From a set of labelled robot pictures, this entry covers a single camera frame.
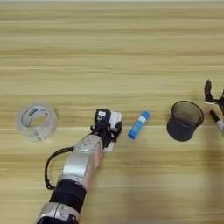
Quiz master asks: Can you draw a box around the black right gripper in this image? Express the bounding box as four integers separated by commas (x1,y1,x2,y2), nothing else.
204,79,224,115

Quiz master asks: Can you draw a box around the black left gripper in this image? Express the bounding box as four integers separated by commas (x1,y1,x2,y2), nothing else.
90,121,123,148

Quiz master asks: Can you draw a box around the blue glue stick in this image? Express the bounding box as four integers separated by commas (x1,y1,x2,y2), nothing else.
127,110,151,140

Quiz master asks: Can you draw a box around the black mesh cup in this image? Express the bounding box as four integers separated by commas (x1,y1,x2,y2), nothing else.
166,100,205,143

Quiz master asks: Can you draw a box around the clear adhesive tape roll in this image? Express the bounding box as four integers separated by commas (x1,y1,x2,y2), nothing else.
15,101,60,144

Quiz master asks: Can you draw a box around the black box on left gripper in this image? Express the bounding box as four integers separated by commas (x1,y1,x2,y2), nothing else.
94,108,112,125

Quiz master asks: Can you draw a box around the black marker pen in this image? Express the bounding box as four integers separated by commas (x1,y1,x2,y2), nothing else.
209,109,224,137

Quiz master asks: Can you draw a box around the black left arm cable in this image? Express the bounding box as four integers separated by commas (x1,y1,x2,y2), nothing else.
44,146,75,191

